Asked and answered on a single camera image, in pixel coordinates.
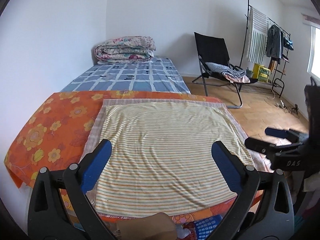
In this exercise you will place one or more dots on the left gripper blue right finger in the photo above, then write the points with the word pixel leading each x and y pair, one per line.
pixel 230 166

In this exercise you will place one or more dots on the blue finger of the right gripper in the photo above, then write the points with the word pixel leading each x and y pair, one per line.
pixel 278 133
pixel 266 148

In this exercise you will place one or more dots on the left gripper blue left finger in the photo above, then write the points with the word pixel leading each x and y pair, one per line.
pixel 93 164

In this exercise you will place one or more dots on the red medicine box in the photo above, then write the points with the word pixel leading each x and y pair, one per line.
pixel 189 231

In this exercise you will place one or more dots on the grey checked blanket edge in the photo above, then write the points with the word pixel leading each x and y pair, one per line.
pixel 94 137

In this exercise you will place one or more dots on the blue plastic laundry basket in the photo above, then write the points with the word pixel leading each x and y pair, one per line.
pixel 204 227

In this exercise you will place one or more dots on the black clothes rack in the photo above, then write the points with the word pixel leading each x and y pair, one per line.
pixel 277 67

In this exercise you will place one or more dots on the yellow crate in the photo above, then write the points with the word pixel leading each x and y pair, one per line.
pixel 261 73

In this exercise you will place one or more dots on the striped yellow towel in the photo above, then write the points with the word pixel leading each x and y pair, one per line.
pixel 161 158

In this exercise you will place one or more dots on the striped cloth on chair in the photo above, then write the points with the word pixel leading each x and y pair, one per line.
pixel 238 76

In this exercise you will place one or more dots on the black folding chair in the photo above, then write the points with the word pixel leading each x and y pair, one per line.
pixel 214 49

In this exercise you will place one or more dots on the dark jacket on rack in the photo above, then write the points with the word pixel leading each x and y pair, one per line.
pixel 274 47

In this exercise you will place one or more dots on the blue checked mattress sheet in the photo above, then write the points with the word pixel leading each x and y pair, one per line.
pixel 157 75

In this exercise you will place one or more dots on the striped towel on rack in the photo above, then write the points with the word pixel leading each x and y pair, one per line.
pixel 257 39

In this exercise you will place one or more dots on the folded floral quilt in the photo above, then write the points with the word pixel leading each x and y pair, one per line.
pixel 126 49

